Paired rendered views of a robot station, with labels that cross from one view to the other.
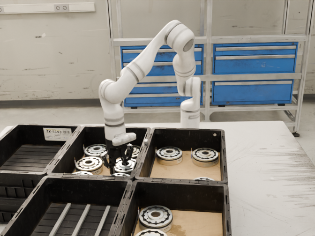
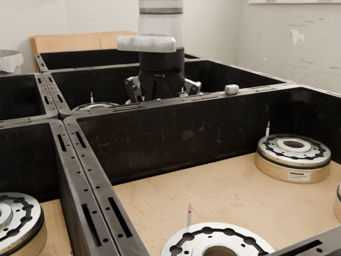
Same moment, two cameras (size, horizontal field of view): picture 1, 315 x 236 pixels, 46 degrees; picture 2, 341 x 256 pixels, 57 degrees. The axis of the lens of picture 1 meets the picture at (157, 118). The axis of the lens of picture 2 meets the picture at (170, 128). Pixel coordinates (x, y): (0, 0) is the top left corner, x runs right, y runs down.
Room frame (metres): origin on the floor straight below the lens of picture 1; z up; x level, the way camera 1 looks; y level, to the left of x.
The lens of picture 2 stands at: (0.94, -0.29, 1.06)
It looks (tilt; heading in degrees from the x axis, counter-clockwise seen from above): 22 degrees down; 56
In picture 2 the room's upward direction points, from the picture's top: straight up
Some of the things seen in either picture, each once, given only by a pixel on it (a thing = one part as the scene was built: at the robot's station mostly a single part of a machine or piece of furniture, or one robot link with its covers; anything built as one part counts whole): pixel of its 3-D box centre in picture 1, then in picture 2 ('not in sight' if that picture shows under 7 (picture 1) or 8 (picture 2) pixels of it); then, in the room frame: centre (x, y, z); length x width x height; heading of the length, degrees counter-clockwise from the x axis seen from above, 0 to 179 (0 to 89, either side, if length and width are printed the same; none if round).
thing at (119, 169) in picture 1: (125, 165); not in sight; (1.24, 0.13, 0.86); 0.10 x 0.10 x 0.01
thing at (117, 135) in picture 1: (117, 129); (157, 27); (1.21, 0.14, 1.02); 0.11 x 0.09 x 0.06; 36
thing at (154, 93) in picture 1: (162, 77); not in sight; (3.20, -0.06, 0.60); 0.72 x 0.03 x 0.56; 88
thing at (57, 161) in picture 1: (104, 151); (161, 83); (1.25, 0.20, 0.92); 0.40 x 0.30 x 0.02; 172
